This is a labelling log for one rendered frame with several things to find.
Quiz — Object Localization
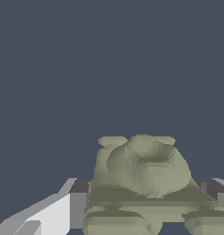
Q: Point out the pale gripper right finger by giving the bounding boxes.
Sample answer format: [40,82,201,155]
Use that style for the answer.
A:
[194,177,224,212]

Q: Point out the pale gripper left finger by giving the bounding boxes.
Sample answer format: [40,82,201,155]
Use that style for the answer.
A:
[0,177,93,235]

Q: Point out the olive green blobby object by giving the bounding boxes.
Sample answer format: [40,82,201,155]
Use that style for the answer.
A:
[82,133,224,235]

